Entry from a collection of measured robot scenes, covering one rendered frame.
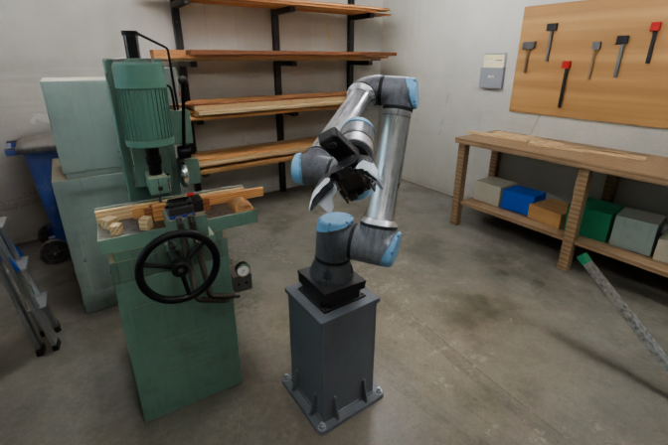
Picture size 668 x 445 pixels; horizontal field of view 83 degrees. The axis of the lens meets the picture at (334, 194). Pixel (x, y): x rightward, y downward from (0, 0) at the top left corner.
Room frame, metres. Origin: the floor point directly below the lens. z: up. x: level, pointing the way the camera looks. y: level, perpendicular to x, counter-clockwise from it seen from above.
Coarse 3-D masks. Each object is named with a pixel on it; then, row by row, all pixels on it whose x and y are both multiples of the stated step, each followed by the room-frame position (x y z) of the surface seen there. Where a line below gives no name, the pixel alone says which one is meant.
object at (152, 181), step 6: (162, 174) 1.49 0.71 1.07; (150, 180) 1.43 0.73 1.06; (156, 180) 1.44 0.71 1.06; (162, 180) 1.45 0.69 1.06; (150, 186) 1.43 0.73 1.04; (156, 186) 1.44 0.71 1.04; (162, 186) 1.45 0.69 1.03; (168, 186) 1.46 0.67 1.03; (150, 192) 1.43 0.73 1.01; (156, 192) 1.44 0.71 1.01; (162, 192) 1.45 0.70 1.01; (168, 192) 1.46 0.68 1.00
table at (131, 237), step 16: (224, 208) 1.54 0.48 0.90; (128, 224) 1.36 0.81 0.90; (160, 224) 1.36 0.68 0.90; (208, 224) 1.42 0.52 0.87; (224, 224) 1.45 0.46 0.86; (240, 224) 1.49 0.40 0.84; (112, 240) 1.25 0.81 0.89; (128, 240) 1.27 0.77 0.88; (144, 240) 1.30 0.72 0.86; (192, 240) 1.30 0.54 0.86
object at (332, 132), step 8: (336, 128) 0.78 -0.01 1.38; (320, 136) 0.78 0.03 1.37; (328, 136) 0.77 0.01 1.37; (336, 136) 0.76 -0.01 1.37; (344, 136) 0.80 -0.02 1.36; (320, 144) 0.77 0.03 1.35; (328, 144) 0.77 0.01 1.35; (336, 144) 0.78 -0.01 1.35; (344, 144) 0.79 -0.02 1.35; (352, 144) 0.82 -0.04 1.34; (328, 152) 0.80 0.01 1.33; (336, 152) 0.80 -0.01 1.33; (344, 152) 0.80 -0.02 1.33; (352, 152) 0.81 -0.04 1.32
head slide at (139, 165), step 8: (136, 152) 1.53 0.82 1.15; (144, 152) 1.55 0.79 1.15; (160, 152) 1.58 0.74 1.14; (168, 152) 1.60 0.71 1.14; (136, 160) 1.53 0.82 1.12; (144, 160) 1.55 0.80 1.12; (168, 160) 1.59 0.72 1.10; (136, 168) 1.53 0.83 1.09; (144, 168) 1.54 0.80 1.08; (168, 168) 1.59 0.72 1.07; (136, 176) 1.53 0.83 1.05; (144, 176) 1.54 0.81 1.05; (144, 184) 1.54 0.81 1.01
